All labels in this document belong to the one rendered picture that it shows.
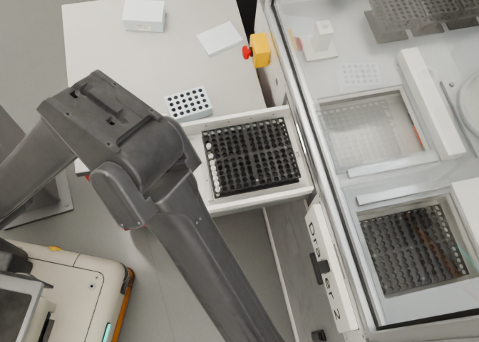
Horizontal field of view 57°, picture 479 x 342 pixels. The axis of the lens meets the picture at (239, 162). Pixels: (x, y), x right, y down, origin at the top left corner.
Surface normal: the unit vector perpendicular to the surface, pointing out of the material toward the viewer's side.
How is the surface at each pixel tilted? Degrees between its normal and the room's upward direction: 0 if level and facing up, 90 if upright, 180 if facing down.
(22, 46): 0
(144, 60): 0
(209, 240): 50
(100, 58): 0
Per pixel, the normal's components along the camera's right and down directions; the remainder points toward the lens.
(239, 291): 0.78, -0.15
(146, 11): 0.04, -0.40
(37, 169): -0.41, 0.59
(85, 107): 0.38, -0.60
